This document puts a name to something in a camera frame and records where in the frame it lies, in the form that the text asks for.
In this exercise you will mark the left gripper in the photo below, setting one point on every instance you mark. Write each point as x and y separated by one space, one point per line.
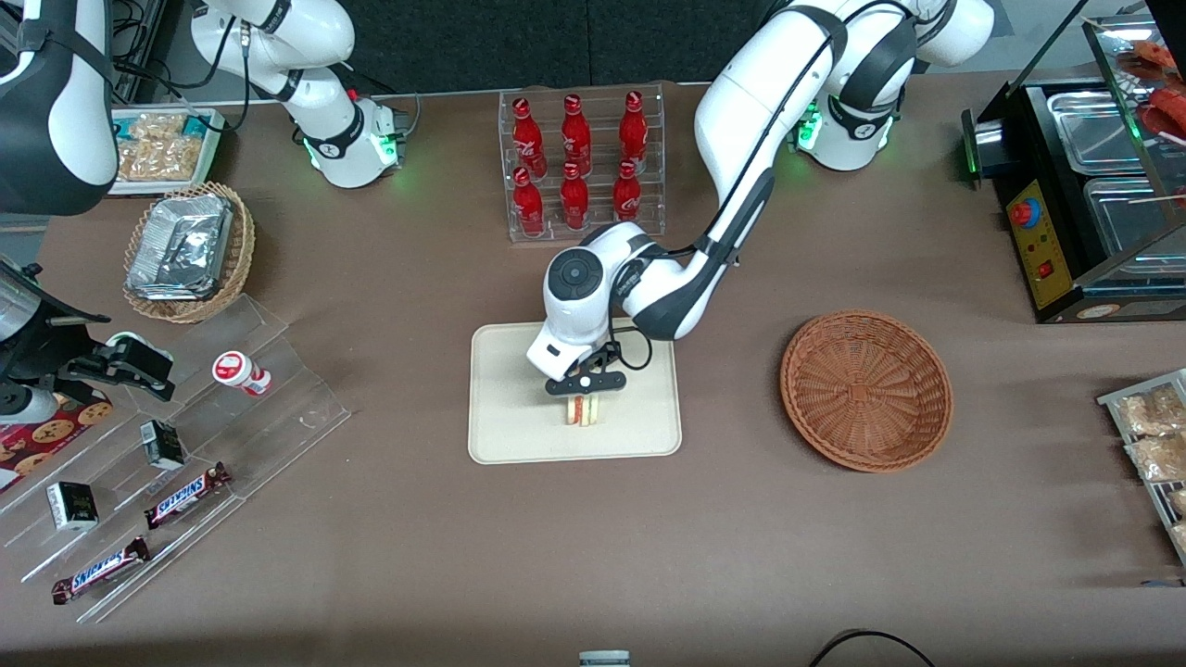
599 358

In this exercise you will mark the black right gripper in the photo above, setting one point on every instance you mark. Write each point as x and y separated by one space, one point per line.
48 346

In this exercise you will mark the plastic-wrapped layered sandwich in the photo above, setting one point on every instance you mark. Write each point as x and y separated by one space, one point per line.
584 410

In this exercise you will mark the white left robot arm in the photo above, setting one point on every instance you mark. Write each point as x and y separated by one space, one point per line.
741 120

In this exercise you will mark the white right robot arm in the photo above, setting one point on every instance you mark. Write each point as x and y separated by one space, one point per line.
315 102

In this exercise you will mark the beige rectangular serving tray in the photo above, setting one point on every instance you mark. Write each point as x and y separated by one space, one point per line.
519 426

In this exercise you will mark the silver foil tray stack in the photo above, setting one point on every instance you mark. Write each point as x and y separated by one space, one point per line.
181 245

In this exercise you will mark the tan wicker basket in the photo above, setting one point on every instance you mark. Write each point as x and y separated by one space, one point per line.
236 264

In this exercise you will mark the white snack tray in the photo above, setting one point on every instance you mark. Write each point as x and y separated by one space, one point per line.
208 157

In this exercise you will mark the round brown wicker basket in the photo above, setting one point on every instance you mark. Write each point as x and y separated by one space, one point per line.
866 394

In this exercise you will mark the grey snack display tray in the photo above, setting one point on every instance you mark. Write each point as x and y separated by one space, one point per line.
1149 500

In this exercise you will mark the small black box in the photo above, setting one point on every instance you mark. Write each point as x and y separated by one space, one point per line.
72 506
163 445

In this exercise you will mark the small red-capped white bottle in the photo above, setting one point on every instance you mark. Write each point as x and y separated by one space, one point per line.
239 372

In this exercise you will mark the red cookie package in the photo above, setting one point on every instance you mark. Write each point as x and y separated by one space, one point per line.
46 440

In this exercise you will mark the silver cylindrical device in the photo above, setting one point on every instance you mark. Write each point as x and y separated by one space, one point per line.
18 301

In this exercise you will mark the Snickers chocolate bar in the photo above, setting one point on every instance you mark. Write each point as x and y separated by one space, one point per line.
185 496
100 570

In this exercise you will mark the clear acrylic step display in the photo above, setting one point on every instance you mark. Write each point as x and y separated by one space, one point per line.
278 389

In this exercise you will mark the clear acrylic bottle rack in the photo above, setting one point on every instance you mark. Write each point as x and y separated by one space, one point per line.
584 222

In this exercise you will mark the red cola bottle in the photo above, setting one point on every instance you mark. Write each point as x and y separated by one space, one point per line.
526 139
574 199
627 195
634 130
528 204
576 134

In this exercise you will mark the clear bag of snacks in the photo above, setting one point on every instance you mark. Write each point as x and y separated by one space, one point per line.
157 162
157 125
1158 459
1149 410

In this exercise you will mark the grey white device edge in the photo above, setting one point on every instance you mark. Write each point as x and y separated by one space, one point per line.
604 659

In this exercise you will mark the red emergency stop button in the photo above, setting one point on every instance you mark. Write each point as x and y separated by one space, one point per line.
1025 213

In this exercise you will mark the black food warmer cabinet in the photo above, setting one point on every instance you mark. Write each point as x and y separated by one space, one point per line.
1047 250

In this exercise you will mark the steel food pan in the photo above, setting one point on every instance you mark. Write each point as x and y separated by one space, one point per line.
1093 130
1130 227

